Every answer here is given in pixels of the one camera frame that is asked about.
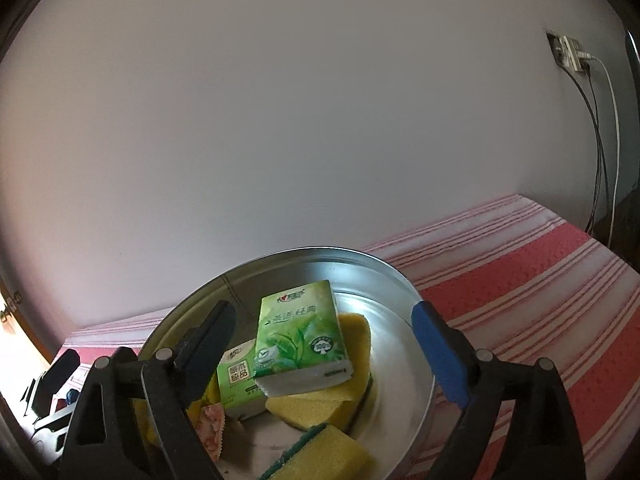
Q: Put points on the green leaf tissue pack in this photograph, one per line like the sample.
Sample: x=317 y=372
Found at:
x=295 y=335

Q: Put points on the white charger plug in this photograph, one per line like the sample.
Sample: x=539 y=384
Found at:
x=575 y=55

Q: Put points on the small yellow packet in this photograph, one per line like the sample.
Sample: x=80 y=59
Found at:
x=211 y=391

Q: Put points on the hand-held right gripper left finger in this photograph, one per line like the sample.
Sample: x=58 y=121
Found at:
x=200 y=360

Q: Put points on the yellow sponge green scouring pad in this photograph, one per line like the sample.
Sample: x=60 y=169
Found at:
x=330 y=452

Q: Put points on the brown wooden door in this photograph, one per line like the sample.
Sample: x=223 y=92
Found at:
x=20 y=340

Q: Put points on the blue sock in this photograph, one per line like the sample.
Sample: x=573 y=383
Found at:
x=73 y=396

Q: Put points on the pink floral packet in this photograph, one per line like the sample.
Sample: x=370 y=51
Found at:
x=212 y=425

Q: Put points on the lime green tissue pack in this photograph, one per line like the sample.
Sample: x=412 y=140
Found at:
x=240 y=380

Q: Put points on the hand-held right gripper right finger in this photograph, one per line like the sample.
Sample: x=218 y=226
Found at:
x=442 y=355

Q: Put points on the red white striped tablecloth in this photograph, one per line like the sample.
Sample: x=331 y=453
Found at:
x=525 y=285

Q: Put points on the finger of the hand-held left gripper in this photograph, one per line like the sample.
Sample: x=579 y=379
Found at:
x=57 y=375

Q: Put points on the blue round cookie tin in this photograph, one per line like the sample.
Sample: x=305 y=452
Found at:
x=400 y=340

